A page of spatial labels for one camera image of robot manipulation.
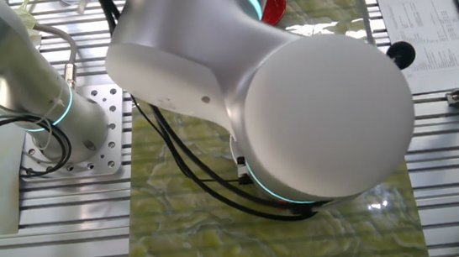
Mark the yellow-green fly swatter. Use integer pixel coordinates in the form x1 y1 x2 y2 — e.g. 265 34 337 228
16 0 42 34

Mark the printed table paper sheet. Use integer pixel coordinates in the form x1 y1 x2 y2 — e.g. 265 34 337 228
376 0 459 98

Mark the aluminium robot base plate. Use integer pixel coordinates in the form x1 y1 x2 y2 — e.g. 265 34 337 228
13 81 140 185

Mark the black cable bundle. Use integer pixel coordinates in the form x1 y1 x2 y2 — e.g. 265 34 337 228
0 108 76 181

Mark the red bowl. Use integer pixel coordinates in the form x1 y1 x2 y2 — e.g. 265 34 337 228
259 0 290 29

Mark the grey robot hose with connector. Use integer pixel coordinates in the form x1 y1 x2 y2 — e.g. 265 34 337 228
31 18 83 93

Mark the black foam microphone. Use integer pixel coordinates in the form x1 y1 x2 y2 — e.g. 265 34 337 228
384 39 418 72

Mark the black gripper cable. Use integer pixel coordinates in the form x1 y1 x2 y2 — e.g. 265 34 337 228
93 0 333 239

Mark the green marble pattern mat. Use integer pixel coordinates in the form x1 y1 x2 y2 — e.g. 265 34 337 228
101 0 431 257

